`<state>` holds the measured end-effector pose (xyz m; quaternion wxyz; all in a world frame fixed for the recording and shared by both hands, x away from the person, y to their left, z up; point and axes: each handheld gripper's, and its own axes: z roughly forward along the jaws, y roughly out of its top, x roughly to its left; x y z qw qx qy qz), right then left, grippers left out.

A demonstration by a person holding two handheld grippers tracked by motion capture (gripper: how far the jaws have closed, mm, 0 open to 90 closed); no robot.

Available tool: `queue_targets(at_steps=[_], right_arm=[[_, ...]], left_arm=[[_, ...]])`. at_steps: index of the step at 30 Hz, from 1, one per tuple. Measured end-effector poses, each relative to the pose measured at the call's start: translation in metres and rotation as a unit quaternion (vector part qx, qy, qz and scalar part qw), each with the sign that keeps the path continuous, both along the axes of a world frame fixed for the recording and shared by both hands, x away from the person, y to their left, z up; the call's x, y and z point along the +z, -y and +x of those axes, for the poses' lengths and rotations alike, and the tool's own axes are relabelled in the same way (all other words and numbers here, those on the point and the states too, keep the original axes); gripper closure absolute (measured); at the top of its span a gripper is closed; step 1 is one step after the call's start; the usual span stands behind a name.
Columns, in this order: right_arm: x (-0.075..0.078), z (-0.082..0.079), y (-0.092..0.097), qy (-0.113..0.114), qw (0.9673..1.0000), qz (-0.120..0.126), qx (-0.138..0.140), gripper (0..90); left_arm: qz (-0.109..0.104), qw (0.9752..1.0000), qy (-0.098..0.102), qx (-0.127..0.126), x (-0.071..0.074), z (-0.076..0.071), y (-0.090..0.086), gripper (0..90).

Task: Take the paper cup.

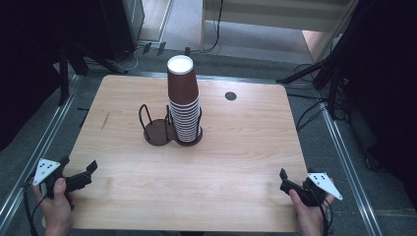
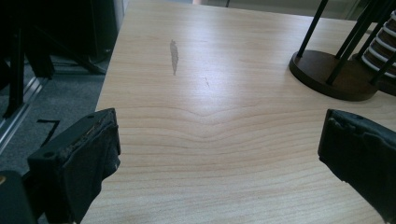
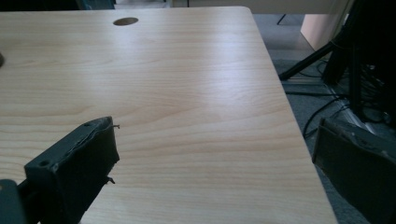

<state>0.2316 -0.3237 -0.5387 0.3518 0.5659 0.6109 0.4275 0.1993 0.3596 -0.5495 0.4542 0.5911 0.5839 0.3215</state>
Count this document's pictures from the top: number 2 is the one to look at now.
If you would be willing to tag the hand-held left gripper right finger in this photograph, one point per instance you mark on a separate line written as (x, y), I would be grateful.
(361, 149)

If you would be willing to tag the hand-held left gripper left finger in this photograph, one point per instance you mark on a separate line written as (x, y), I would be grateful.
(74, 161)

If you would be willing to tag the wooden cup holder black rods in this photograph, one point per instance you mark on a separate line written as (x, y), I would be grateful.
(314, 67)

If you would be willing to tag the stack of brown paper cups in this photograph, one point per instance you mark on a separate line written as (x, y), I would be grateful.
(384, 46)

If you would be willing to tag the aluminium floor rail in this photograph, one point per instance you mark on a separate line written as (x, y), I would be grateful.
(18, 115)

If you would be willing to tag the black metal stand frame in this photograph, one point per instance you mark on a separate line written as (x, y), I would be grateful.
(62, 28)

